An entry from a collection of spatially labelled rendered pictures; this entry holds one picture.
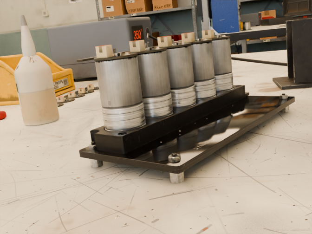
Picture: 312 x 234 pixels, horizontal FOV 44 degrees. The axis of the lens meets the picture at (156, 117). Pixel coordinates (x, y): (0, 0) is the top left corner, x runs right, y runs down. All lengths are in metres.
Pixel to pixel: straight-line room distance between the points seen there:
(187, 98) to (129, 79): 0.06
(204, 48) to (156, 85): 0.06
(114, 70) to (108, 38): 0.43
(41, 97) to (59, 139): 0.07
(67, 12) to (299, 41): 5.29
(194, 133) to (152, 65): 0.05
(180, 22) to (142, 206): 4.82
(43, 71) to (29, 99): 0.03
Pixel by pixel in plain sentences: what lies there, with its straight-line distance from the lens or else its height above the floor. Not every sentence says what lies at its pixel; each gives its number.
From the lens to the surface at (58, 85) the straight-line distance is 0.55.
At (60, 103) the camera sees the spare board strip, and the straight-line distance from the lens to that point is 0.47.
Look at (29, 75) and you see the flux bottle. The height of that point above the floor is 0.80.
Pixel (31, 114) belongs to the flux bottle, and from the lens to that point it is 0.37.
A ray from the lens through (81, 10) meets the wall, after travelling 5.53.
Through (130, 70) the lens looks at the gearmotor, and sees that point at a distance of 0.22.
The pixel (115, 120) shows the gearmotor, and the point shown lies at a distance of 0.22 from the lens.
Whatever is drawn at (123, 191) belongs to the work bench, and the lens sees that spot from 0.19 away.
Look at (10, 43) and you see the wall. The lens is 6.22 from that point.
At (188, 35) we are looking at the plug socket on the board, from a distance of 0.28.
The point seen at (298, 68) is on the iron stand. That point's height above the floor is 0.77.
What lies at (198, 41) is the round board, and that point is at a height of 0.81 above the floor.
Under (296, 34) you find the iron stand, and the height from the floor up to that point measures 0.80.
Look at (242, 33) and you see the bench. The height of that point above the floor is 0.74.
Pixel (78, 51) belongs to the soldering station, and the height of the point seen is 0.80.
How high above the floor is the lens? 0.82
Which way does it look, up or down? 13 degrees down
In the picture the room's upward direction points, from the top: 7 degrees counter-clockwise
